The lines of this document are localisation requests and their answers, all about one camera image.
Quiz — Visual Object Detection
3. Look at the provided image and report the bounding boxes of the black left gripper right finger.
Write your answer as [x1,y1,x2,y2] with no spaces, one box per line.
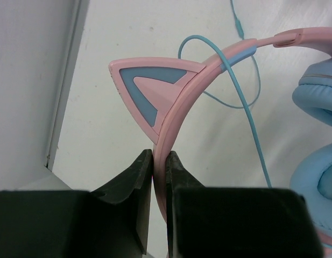
[166,151,324,257]

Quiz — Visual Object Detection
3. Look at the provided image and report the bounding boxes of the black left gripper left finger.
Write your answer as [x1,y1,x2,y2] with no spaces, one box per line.
[0,149,152,257]

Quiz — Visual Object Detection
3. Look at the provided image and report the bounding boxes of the pink blue cat-ear headphones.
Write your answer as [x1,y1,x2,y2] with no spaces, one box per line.
[109,27,332,257]

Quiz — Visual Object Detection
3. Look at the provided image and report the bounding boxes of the teal headphone cable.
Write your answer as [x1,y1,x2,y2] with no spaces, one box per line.
[178,0,273,189]

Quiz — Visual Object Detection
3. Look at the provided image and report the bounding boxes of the aluminium table edge rail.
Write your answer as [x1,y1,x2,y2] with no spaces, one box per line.
[45,1,90,171]

